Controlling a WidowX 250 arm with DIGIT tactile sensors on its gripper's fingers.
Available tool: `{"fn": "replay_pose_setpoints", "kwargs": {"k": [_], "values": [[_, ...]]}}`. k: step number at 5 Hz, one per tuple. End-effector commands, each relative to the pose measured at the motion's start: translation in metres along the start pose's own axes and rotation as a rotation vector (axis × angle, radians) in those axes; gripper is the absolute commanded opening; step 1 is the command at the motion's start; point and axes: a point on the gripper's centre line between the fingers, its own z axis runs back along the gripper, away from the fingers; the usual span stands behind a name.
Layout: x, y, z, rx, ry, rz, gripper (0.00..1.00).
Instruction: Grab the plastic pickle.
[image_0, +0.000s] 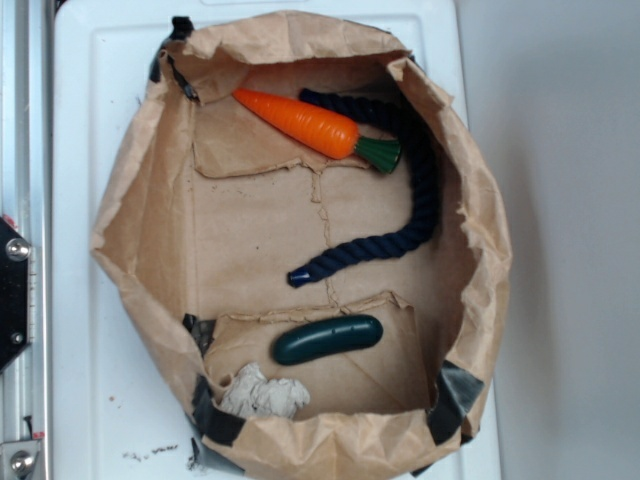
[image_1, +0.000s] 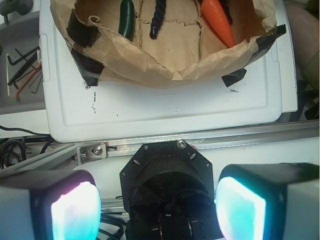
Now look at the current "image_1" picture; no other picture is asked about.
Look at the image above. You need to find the black tape strip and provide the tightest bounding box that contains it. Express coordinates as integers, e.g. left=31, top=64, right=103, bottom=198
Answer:
left=71, top=48, right=105, bottom=87
left=247, top=24, right=287, bottom=66
left=221, top=68, right=247, bottom=88

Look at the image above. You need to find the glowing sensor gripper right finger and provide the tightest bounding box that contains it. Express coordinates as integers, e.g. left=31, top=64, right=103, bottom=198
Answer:
left=215, top=162, right=320, bottom=240

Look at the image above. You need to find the orange plastic carrot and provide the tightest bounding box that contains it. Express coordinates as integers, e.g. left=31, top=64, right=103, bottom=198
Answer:
left=200, top=0, right=236, bottom=48

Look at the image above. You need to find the black hex key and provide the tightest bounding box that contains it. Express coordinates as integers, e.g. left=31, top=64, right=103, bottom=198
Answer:
left=7, top=46, right=40, bottom=86

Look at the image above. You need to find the black cable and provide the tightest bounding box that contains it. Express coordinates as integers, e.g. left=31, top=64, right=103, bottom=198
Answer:
left=0, top=124, right=55, bottom=171

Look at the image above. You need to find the brown paper bag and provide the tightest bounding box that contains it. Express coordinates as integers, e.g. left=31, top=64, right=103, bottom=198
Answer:
left=50, top=0, right=277, bottom=89

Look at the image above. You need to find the black tape patch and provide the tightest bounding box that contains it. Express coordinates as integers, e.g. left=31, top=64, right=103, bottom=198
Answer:
left=66, top=9, right=101, bottom=48

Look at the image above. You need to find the metal corner bracket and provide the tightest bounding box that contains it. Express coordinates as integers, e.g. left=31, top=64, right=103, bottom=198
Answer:
left=76, top=142, right=108, bottom=165

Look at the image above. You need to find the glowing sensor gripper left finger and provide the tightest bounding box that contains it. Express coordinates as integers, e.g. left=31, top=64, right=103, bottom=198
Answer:
left=0, top=170, right=102, bottom=240

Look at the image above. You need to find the dark green plastic pickle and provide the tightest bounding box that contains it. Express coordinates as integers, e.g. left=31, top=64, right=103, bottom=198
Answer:
left=118, top=0, right=135, bottom=41

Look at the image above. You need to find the white plastic cooler lid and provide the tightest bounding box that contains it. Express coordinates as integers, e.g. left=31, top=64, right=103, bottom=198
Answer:
left=39, top=0, right=282, bottom=143

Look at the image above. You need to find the orange handled tool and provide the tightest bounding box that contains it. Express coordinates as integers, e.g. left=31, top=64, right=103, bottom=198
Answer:
left=15, top=63, right=42, bottom=103

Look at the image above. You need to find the aluminium extrusion rail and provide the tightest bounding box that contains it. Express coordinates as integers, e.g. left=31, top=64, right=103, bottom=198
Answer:
left=10, top=120, right=320, bottom=176

